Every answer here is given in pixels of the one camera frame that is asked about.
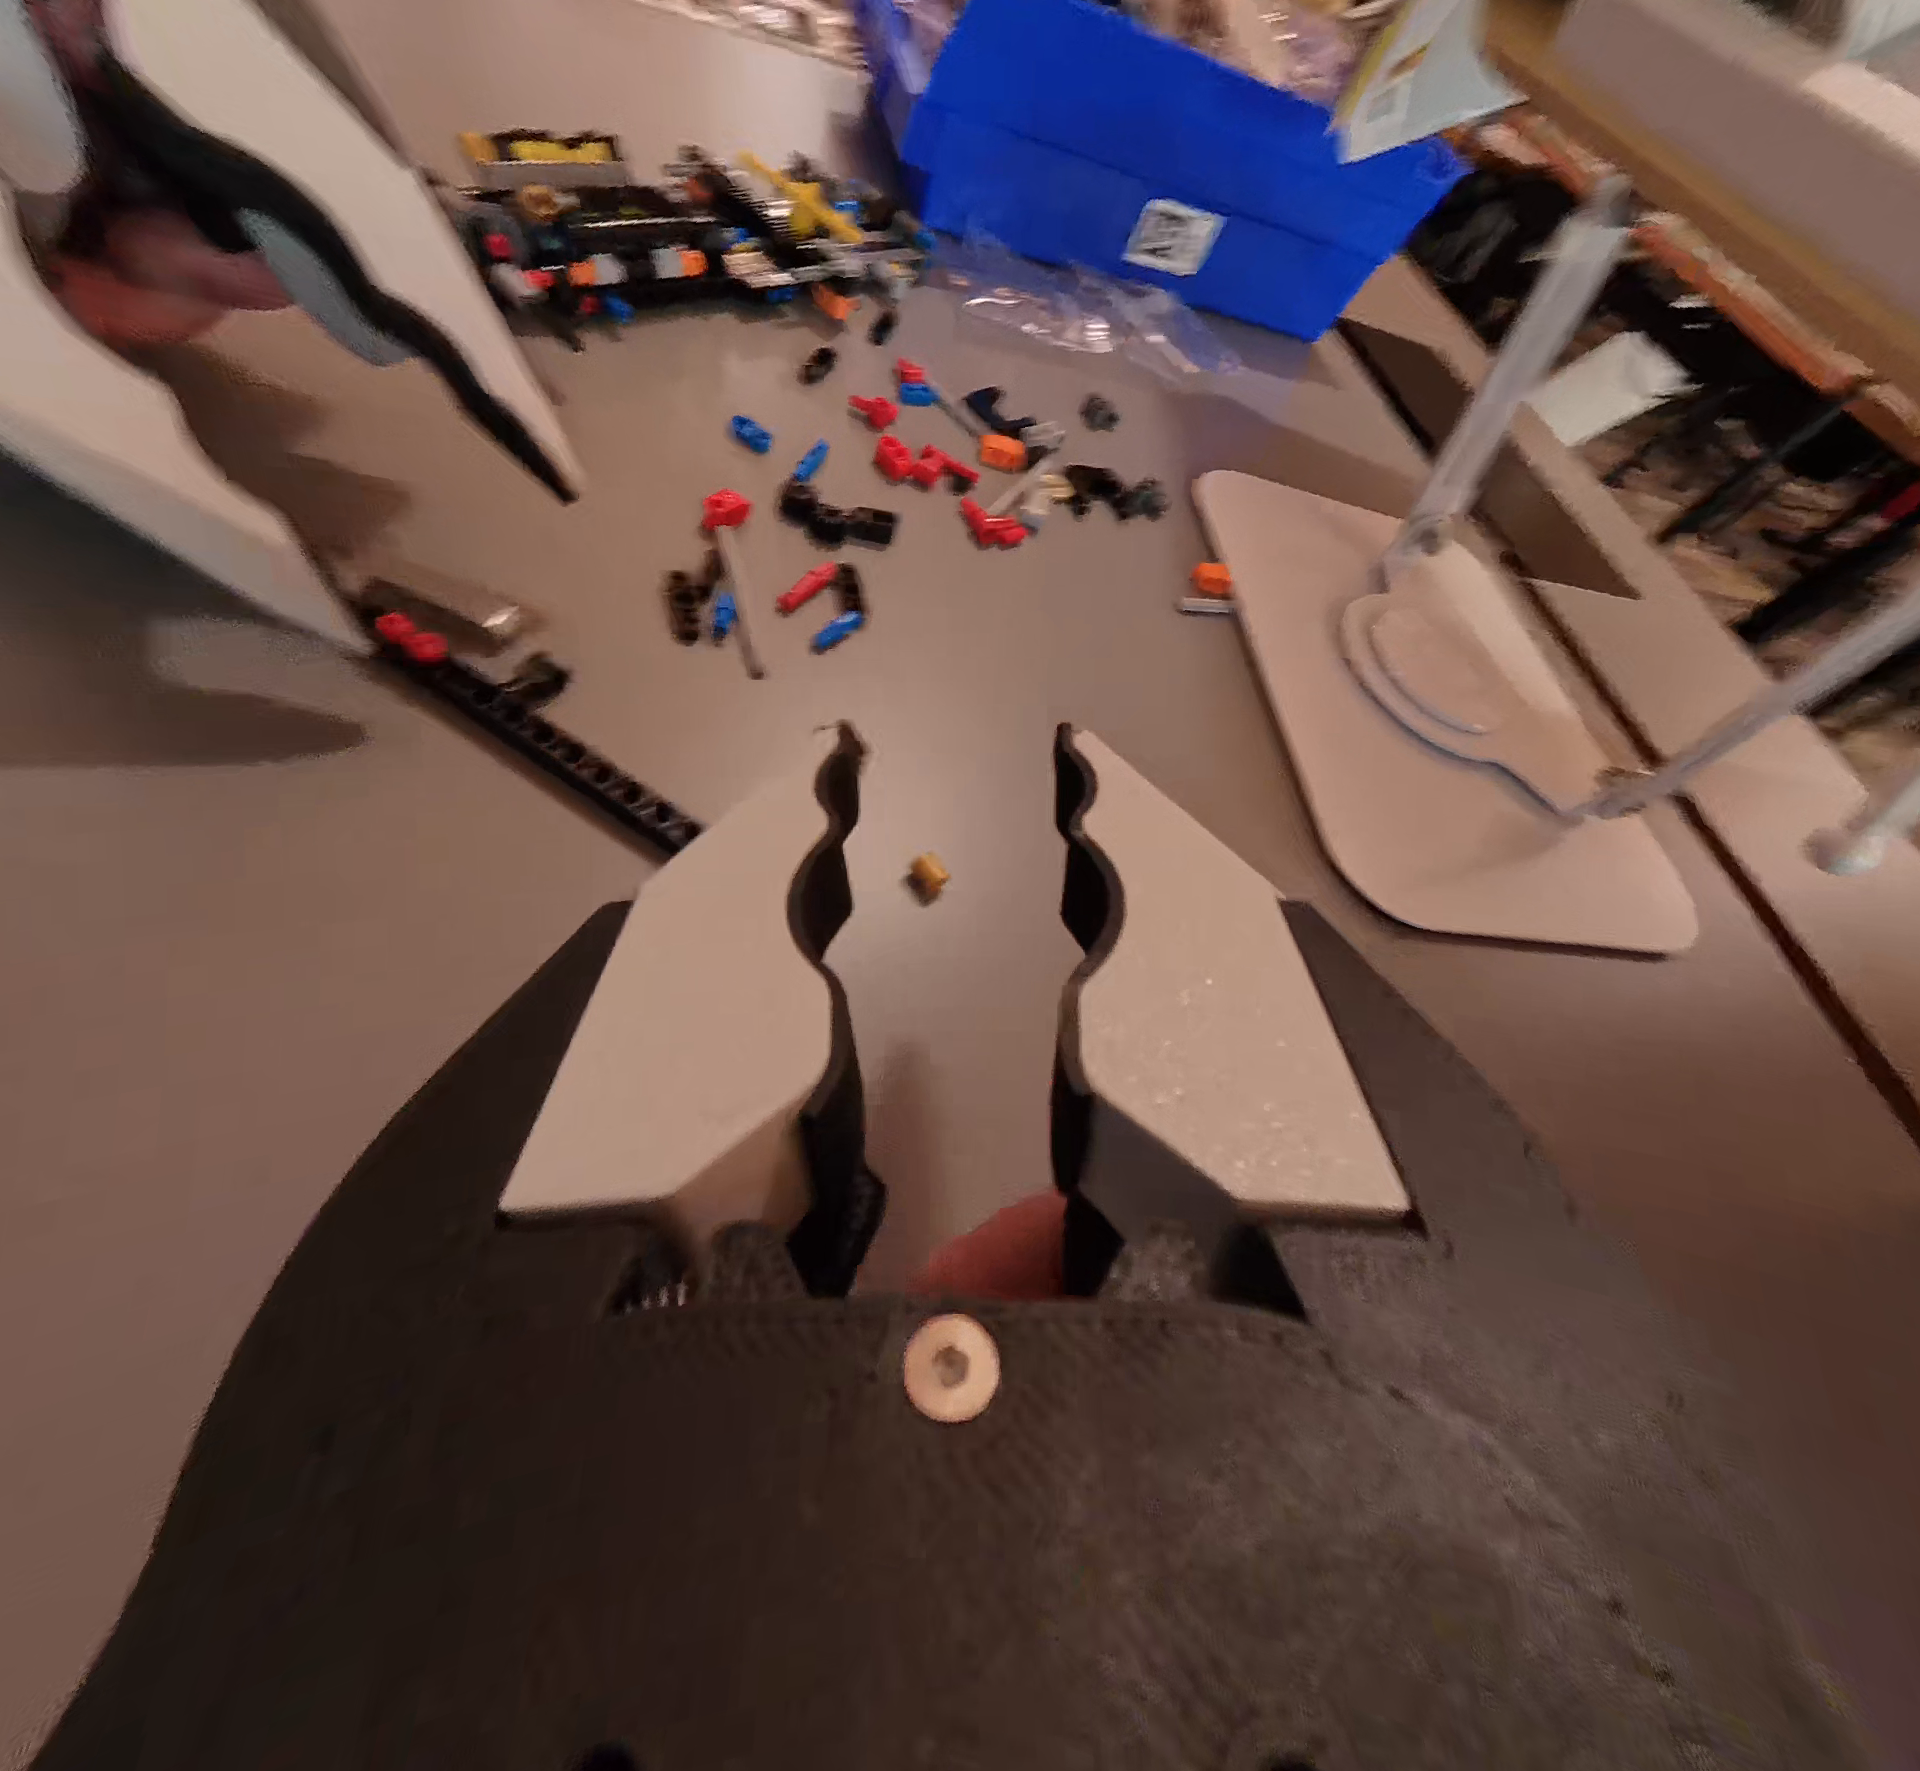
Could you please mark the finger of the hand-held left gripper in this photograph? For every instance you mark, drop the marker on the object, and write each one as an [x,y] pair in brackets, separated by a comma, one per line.
[120,452]
[300,137]

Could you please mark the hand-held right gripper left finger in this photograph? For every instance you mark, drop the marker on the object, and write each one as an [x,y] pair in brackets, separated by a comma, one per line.
[707,1006]

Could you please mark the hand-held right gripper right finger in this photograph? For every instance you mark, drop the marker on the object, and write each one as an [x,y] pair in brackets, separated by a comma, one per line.
[1216,1021]

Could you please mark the tan lego bush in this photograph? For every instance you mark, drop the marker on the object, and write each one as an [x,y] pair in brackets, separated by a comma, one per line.
[927,876]

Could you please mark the long black lego beam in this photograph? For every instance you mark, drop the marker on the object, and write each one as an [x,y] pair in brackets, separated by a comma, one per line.
[570,758]

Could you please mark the grey lego beam piece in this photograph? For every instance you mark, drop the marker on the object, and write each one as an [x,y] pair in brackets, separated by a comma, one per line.
[466,614]

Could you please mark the partly built lego model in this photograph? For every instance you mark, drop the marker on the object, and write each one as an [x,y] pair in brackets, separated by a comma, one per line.
[662,211]

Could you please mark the small black lego connector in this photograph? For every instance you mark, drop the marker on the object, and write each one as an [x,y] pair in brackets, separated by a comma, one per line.
[537,676]

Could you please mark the orange lego piece with pin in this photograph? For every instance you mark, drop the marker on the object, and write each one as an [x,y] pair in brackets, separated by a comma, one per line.
[1209,582]

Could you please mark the pile of loose lego pieces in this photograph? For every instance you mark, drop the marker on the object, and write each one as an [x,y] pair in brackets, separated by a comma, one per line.
[894,460]

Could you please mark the person's left hand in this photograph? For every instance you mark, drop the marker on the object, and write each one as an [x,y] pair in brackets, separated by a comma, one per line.
[165,286]

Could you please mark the person's right hand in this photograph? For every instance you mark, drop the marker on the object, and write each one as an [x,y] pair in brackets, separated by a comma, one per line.
[1005,1247]

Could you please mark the grey desk stand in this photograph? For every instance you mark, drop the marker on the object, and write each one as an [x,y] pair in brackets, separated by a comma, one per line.
[1500,813]

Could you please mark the empty clear plastic bag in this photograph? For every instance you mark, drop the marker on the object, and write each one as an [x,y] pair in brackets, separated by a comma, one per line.
[1109,308]

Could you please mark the white paper sheet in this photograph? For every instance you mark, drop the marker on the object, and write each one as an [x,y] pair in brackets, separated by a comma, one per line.
[1614,388]

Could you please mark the black chair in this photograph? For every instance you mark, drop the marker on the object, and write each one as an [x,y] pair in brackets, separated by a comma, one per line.
[1802,481]

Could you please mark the blue storage bin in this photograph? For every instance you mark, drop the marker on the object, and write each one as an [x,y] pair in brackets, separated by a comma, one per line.
[1109,137]

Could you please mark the wooden edged table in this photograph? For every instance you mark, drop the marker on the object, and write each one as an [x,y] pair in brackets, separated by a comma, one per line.
[1769,331]

